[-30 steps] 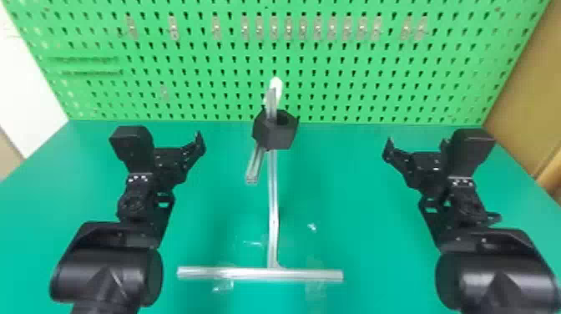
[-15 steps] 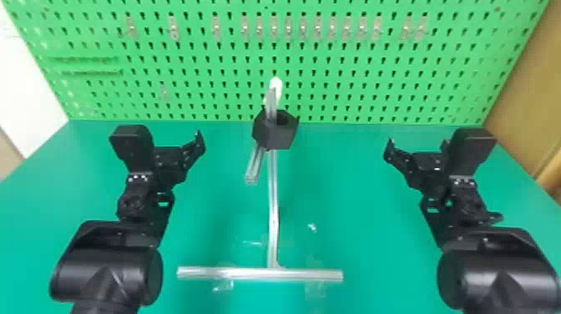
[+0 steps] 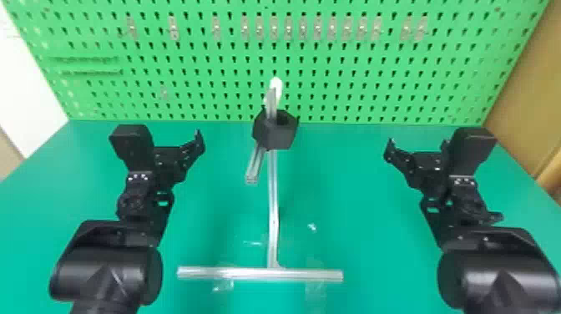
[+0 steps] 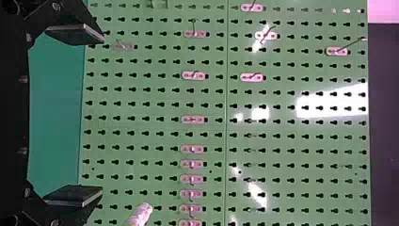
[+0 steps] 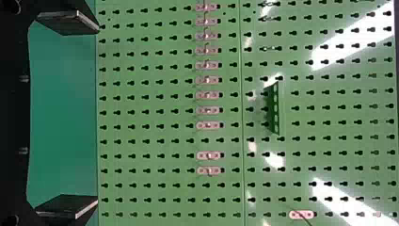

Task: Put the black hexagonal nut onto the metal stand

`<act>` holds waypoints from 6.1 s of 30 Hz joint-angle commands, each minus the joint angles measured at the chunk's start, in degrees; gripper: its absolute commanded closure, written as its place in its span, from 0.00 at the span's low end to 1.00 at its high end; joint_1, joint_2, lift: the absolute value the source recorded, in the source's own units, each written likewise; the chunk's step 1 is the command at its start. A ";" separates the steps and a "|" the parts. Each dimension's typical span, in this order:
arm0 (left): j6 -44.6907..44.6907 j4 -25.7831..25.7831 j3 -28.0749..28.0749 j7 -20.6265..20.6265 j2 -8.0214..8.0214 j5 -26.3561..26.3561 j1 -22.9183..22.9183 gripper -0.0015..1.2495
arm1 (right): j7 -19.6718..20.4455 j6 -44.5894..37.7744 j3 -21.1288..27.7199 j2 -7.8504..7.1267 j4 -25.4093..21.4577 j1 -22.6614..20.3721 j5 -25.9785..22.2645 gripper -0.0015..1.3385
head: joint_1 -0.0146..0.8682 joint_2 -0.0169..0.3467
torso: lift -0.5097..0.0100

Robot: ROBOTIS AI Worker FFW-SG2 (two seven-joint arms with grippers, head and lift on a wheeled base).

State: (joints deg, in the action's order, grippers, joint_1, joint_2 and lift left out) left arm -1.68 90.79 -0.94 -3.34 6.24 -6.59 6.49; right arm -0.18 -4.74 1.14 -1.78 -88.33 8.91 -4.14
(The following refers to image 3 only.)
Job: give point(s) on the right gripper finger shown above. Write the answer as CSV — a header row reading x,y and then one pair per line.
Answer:
x,y
394,153
405,169

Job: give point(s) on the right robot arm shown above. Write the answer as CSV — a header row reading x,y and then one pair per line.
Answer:
x,y
495,272

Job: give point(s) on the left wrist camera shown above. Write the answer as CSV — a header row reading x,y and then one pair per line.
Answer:
x,y
131,144

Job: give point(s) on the metal stand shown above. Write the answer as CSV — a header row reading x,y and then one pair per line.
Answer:
x,y
273,219

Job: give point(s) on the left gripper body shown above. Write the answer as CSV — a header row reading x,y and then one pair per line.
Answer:
x,y
168,164

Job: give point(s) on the black nut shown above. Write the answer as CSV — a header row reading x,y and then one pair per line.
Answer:
x,y
280,136

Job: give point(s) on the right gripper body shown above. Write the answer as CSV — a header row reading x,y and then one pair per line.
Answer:
x,y
427,169

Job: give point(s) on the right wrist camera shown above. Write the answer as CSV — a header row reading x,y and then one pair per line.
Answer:
x,y
471,147

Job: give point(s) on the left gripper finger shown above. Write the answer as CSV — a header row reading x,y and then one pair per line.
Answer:
x,y
198,147
186,157

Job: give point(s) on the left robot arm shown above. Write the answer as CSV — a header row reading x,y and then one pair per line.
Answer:
x,y
109,267

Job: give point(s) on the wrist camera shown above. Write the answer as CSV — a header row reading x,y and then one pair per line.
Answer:
x,y
131,144
471,147

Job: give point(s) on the white panel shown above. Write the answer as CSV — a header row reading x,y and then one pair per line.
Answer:
x,y
26,101

